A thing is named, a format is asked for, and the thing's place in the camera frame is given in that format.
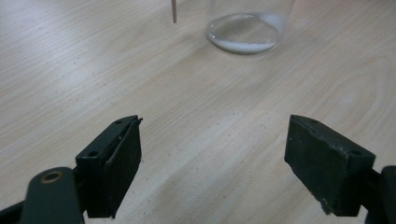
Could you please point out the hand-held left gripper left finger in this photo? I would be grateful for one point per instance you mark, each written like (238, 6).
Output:
(121, 161)

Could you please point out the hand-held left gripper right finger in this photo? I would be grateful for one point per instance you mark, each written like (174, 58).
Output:
(327, 161)

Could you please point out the thin brown stick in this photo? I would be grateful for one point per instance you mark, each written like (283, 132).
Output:
(174, 11)

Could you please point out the clear glass jar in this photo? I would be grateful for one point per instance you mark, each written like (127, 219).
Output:
(246, 34)

